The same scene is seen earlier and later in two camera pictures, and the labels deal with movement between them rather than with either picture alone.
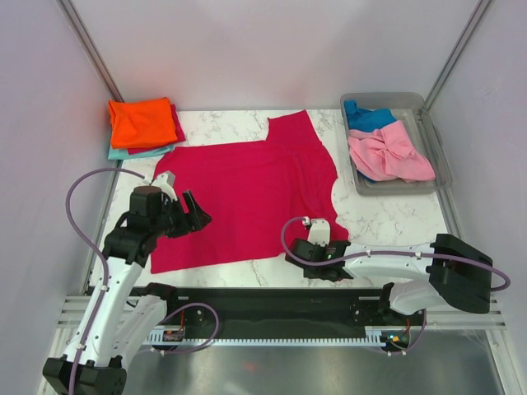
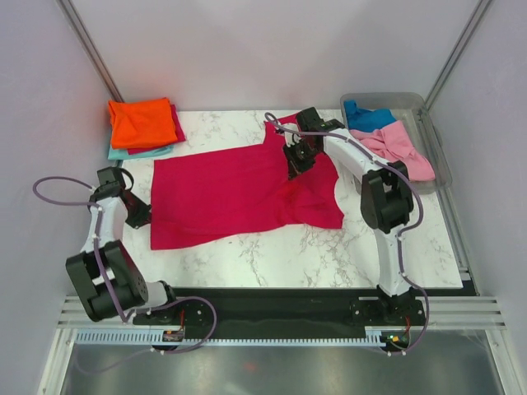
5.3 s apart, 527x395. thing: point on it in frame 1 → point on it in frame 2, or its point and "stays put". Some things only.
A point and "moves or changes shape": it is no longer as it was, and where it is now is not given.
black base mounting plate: x=193 y=307 stays put
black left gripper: x=196 y=218 → x=143 y=217
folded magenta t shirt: x=179 y=133 stays put
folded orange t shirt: x=142 y=123 stays put
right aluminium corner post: x=478 y=14 stays put
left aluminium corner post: x=90 y=48 stays put
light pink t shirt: x=388 y=154 stays put
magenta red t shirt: x=261 y=197 moves or changes shape
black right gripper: x=310 y=274 → x=292 y=146
